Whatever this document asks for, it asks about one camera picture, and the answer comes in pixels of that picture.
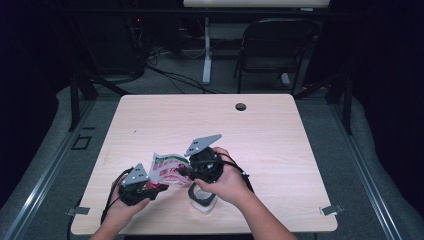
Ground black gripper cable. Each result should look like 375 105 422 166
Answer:
100 167 134 226
219 152 255 194

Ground aluminium floor rail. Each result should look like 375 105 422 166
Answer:
328 99 404 240
0 99 98 240

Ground black metal stand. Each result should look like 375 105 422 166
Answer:
293 71 354 136
68 66 131 133

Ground white desk leg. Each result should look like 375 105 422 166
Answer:
202 16 213 85

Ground person's left hand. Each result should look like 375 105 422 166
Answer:
104 179 152 228

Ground grey tape piece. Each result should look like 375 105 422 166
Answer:
319 204 345 216
65 206 91 217

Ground pink clear plastic bag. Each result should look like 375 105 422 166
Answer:
147 152 194 188

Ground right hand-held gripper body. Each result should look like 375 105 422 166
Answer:
184 134 225 184

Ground black floor cables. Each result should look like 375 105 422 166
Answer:
145 49 223 95

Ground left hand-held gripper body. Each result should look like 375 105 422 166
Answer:
118 163 158 206

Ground person's right hand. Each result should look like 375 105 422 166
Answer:
194 146 250 206

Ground black folding chair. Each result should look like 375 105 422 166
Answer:
233 18 319 96

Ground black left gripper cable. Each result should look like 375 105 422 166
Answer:
100 167 134 226

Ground white square container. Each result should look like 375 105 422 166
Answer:
187 182 220 214

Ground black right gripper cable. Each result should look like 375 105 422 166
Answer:
219 152 255 194

